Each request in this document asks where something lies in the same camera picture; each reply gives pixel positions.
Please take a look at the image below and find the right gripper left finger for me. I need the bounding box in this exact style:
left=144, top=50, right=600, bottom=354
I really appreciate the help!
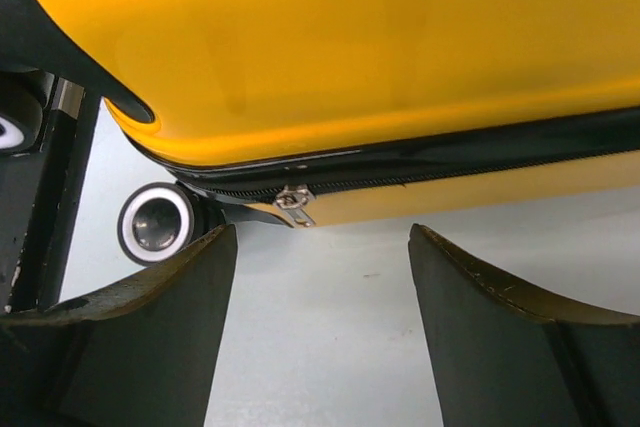
left=1, top=226, right=238, bottom=426

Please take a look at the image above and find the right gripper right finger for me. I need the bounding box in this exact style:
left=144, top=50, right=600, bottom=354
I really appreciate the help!
left=408, top=225, right=639, bottom=426

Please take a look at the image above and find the yellow Pikachu hard-shell suitcase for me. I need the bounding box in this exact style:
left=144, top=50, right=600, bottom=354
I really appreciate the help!
left=1, top=0, right=639, bottom=266

